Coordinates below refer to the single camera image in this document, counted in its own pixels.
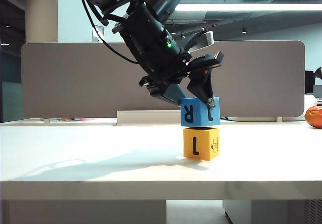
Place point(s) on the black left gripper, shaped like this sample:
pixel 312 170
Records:
pixel 201 61

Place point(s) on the blue letter block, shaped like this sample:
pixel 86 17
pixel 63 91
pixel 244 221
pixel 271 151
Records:
pixel 200 115

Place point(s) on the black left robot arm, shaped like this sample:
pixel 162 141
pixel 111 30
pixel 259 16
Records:
pixel 146 32

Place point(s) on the yellow letter block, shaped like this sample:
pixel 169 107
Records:
pixel 188 143

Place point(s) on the white divider foot clip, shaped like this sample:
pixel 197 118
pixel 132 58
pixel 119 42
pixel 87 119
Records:
pixel 45 120
pixel 279 119

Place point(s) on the paper sign on pillar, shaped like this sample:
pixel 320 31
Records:
pixel 93 36

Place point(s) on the black computer monitor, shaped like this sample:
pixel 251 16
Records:
pixel 310 83

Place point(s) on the white rounded object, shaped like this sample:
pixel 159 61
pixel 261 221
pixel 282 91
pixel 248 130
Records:
pixel 310 100

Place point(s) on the grey fabric desk divider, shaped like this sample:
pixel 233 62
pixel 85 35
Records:
pixel 63 83

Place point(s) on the orange fruit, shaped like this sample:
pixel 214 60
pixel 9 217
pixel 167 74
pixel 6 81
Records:
pixel 314 118

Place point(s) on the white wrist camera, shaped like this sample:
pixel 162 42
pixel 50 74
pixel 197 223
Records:
pixel 205 39

